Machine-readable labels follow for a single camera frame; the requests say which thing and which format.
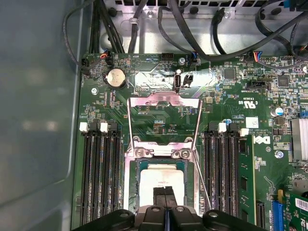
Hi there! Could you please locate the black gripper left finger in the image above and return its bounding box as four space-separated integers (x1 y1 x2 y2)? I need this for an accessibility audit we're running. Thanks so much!
77 187 167 231

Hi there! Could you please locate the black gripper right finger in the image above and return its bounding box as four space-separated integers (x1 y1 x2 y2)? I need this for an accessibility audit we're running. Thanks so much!
166 186 265 231

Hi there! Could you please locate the wire locking lever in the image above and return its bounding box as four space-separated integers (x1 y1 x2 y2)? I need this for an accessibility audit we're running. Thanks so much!
193 154 213 210

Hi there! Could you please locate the silver CPU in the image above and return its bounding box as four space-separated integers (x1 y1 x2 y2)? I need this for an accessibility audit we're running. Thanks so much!
136 160 191 210

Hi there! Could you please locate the metal socket cover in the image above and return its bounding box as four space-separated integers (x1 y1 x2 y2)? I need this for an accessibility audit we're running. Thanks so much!
127 91 203 156

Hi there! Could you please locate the CPU socket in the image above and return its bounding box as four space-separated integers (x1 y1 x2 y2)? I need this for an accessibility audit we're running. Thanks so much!
123 141 201 213

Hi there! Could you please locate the black RAM slot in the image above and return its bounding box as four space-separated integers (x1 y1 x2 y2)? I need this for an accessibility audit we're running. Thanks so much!
204 121 218 212
89 121 102 226
226 122 240 223
78 121 93 226
108 121 124 226
215 122 229 217
99 121 112 226

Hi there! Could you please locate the black expansion slot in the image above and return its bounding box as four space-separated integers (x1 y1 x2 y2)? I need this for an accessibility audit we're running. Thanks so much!
256 202 266 230

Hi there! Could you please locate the blue expansion slot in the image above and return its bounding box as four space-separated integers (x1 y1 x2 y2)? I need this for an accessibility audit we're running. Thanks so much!
271 189 286 231

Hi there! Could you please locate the graphics card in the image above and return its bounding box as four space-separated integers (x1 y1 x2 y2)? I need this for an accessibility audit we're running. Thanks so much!
285 191 308 231

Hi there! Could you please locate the green motherboard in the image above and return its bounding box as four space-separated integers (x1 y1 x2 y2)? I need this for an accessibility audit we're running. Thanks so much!
72 51 308 231

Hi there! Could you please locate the silver internal USB port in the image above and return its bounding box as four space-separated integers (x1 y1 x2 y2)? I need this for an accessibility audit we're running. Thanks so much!
173 68 184 93

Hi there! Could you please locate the silver chipset heatsink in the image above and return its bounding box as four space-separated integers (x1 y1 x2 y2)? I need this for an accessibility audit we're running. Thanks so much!
290 117 308 167

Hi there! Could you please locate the silver coin battery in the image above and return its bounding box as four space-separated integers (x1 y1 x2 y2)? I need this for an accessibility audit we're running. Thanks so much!
105 68 128 89

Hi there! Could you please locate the black PC case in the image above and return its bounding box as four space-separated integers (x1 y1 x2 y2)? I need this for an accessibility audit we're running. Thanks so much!
0 0 308 231

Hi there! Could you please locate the black cable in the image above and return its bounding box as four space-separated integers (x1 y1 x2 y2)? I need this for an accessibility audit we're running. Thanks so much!
91 0 126 55
128 0 149 54
157 0 212 62
255 0 308 73
63 0 102 73
202 14 308 64
212 8 227 55

